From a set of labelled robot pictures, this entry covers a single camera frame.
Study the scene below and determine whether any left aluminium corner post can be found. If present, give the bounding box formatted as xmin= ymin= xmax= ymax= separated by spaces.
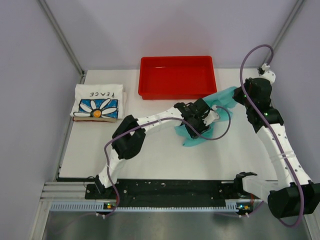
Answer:
xmin=36 ymin=0 xmax=85 ymax=76

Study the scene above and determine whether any teal t-shirt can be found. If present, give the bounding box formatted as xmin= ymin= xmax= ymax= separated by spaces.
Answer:
xmin=174 ymin=86 xmax=237 ymax=147

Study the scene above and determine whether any aluminium corner post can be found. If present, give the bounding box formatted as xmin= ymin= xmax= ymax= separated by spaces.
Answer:
xmin=36 ymin=0 xmax=85 ymax=76
xmin=257 ymin=0 xmax=307 ymax=67

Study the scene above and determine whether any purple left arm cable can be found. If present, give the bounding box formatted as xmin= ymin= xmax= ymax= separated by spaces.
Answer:
xmin=96 ymin=104 xmax=232 ymax=221

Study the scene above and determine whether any folded brown t-shirt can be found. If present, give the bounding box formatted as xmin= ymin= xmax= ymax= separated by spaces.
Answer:
xmin=72 ymin=116 xmax=117 ymax=123

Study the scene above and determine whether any folded white daisy t-shirt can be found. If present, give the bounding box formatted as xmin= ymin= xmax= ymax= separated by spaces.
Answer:
xmin=70 ymin=84 xmax=126 ymax=121

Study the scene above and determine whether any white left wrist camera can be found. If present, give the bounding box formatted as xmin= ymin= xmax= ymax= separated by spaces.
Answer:
xmin=203 ymin=105 xmax=221 ymax=126

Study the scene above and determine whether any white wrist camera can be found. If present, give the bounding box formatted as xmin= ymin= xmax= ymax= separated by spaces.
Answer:
xmin=203 ymin=105 xmax=221 ymax=126
xmin=257 ymin=63 xmax=276 ymax=85

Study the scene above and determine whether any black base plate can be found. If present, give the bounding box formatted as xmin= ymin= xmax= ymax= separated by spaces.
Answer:
xmin=85 ymin=179 xmax=258 ymax=208

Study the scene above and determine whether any grey slotted cable duct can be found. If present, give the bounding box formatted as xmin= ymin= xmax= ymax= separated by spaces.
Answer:
xmin=49 ymin=201 xmax=240 ymax=213

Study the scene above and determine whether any red plastic bin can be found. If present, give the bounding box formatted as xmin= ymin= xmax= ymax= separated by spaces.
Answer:
xmin=138 ymin=55 xmax=217 ymax=100

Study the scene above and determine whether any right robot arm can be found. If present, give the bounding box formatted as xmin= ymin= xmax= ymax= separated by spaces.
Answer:
xmin=233 ymin=70 xmax=320 ymax=219

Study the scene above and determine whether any aluminium frame rail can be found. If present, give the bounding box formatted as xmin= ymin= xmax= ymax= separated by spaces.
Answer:
xmin=39 ymin=181 xmax=315 ymax=201

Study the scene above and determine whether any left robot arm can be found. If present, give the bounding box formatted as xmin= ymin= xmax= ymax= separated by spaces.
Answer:
xmin=94 ymin=98 xmax=220 ymax=199

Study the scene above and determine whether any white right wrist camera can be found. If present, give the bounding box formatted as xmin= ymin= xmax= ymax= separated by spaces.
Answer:
xmin=257 ymin=63 xmax=276 ymax=85

